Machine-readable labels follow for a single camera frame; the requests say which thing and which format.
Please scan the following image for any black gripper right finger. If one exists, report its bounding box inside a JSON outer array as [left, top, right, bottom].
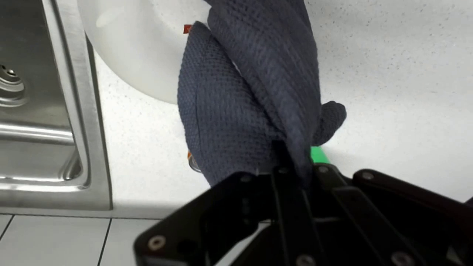
[[301, 162, 473, 266]]

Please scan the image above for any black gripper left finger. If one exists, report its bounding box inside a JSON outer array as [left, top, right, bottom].
[[134, 139, 317, 266]]

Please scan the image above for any green plastic cup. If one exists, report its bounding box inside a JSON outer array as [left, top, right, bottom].
[[309, 143, 333, 167]]

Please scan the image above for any dark blue towel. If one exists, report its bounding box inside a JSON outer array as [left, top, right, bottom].
[[176, 0, 349, 189]]

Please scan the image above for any translucent white bowl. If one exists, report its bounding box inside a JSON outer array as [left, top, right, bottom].
[[76, 0, 215, 106]]

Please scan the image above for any stainless steel double sink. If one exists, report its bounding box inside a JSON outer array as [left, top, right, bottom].
[[0, 0, 116, 211]]

